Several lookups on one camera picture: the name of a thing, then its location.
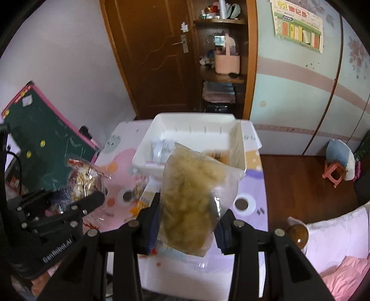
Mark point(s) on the pink basket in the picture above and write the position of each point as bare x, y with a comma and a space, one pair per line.
227, 63

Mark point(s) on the white snack packet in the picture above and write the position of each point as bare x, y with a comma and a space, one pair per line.
160, 149

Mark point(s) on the small figurines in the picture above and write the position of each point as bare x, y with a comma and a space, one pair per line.
205, 61

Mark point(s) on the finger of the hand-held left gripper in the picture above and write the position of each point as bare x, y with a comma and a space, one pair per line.
34, 202
86, 202

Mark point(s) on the light blue floral wardrobe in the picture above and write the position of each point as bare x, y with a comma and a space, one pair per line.
303, 95

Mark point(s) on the jars and bottles group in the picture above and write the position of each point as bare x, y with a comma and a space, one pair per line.
222, 10

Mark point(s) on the clear bag of yellow snack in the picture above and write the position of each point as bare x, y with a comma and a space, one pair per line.
185, 196

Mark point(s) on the pink bedding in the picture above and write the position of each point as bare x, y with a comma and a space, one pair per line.
341, 243

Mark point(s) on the brown wooden door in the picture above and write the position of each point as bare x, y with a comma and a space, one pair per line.
150, 58

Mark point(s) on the folded towels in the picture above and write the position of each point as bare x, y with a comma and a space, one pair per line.
218, 92

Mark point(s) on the pink plastic stool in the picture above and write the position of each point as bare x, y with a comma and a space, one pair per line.
332, 175

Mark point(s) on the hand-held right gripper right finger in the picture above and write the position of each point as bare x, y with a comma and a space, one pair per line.
220, 240

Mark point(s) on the black bag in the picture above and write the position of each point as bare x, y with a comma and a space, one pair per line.
219, 107

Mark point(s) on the wall poster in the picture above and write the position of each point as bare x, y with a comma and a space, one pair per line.
300, 26

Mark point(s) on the brown round knob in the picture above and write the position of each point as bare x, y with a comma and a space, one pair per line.
299, 236

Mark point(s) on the clear bag of mixed snacks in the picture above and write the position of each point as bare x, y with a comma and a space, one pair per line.
83, 179

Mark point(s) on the brown wooden corner shelf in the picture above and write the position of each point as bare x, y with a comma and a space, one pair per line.
245, 58

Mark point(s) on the small pink stool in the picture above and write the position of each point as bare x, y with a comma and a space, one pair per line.
338, 153

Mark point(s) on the white cartoon printed table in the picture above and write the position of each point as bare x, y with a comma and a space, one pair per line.
251, 185

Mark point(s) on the orange striped snack packet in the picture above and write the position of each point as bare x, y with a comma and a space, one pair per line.
143, 199

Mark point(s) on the green chalkboard with pink frame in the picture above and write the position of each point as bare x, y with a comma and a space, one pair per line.
43, 130

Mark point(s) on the black easel clamp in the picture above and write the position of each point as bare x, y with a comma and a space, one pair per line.
84, 131

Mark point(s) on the white plastic bin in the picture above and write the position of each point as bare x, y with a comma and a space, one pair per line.
190, 127

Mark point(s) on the white door hook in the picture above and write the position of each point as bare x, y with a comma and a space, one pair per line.
184, 26

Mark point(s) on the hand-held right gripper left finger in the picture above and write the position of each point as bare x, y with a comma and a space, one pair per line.
153, 231

